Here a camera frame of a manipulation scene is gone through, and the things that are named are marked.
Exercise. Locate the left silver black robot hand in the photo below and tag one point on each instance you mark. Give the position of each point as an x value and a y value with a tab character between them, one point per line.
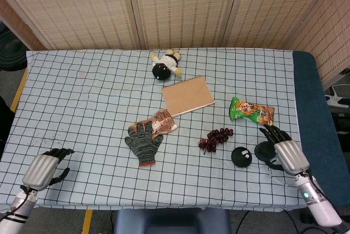
39	172

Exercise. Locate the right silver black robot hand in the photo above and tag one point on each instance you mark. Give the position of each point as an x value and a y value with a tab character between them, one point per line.
291	157

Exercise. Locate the blue padded robot base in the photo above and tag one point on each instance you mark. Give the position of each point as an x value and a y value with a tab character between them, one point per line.
169	221

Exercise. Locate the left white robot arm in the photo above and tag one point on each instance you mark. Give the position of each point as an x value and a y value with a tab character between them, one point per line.
19	208

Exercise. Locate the dark blue table pad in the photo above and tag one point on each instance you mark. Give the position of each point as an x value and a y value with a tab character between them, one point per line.
314	108

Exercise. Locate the green orange snack bag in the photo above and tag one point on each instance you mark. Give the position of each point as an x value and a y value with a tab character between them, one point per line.
250	112

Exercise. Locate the white plastic floor fixture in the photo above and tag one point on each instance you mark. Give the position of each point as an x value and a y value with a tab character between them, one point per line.
337	98

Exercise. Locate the dark red grape bunch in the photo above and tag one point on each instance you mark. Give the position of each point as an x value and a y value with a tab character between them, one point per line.
216	135

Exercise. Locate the light blue checked tablecloth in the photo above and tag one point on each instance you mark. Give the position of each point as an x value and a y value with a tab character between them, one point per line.
90	102

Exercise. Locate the grey knitted work glove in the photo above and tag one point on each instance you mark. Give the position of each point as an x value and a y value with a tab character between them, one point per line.
143	146

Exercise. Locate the brown spiral notebook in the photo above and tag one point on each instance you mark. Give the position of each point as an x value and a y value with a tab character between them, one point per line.
187	96

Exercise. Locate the black ribbed round object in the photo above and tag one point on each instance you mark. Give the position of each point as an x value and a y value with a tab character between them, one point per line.
12	52

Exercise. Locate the woven bamboo screen panel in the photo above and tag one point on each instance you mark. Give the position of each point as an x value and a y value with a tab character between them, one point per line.
276	10
331	37
186	10
71	10
19	26

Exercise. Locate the brown snack packet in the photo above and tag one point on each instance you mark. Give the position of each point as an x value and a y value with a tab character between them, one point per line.
164	124

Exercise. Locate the black and white plush toy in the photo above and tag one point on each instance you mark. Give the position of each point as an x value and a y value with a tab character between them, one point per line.
162	71

